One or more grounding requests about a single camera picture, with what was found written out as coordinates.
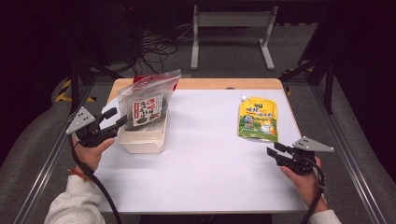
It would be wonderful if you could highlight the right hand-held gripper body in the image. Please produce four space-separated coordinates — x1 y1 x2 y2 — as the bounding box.
275 135 335 175

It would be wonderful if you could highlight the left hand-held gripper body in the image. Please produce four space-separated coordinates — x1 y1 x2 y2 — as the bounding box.
64 106 121 148

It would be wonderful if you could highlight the white divided plastic bin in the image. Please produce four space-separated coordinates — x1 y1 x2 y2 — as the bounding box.
117 113 169 154

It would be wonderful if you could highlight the clear bag of dark seaweed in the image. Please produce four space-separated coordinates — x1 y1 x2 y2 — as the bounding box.
117 68 182 132

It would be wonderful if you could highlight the person's left hand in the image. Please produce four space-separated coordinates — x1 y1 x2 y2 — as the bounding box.
70 133 116 179

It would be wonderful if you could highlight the person's right hand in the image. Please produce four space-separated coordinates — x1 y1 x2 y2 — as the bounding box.
279 155 330 214

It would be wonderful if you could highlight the yellow green spout pouch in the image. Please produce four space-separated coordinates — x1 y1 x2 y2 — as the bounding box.
237 95 279 144

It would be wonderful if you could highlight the black metal stand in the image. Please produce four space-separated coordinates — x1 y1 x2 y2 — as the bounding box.
66 55 123 116
278 55 336 115

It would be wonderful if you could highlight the yellow black floor tape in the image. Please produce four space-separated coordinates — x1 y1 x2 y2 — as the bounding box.
54 78 97 104

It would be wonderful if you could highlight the white table mat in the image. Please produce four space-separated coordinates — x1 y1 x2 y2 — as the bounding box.
92 89 309 215

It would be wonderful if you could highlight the right hand-held gripper cable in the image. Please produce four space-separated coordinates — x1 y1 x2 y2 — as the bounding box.
300 156 328 224

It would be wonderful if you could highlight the hand-held gripper cable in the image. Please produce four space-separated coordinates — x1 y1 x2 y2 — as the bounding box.
68 136 123 224
300 156 328 224

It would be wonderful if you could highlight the red bracelet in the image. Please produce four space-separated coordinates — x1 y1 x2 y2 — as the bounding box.
66 167 92 182

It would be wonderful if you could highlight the aluminium floor rail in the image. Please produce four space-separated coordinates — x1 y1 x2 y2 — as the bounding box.
12 84 94 224
309 84 389 224

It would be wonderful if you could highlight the left hand-held gripper cable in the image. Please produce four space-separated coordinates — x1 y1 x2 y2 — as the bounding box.
68 136 123 224

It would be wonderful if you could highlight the tangle of black floor cables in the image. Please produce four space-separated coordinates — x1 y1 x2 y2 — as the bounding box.
124 6 194 78

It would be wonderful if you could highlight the grey metal table frame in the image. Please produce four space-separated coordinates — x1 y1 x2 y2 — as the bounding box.
190 5 279 71

